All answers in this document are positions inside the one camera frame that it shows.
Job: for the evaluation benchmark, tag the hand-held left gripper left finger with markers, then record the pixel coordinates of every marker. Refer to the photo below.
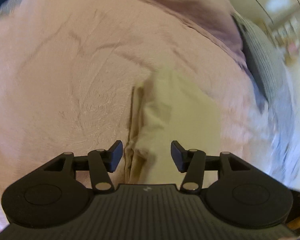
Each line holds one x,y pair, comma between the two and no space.
116,155

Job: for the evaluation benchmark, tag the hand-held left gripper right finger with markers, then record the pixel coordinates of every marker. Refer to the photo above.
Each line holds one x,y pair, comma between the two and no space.
177,155

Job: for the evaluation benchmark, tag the pink fleece blanket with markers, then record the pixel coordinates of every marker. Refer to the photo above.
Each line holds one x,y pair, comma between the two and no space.
52,80

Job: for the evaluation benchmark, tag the grey-blue woven blanket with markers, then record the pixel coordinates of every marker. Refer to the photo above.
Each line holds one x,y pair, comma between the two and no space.
285,135

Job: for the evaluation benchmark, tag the grey checked cushion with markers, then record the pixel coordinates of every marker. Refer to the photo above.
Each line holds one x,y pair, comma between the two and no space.
262,55

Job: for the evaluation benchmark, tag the white dressing table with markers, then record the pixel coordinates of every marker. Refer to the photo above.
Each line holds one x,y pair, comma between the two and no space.
287,40

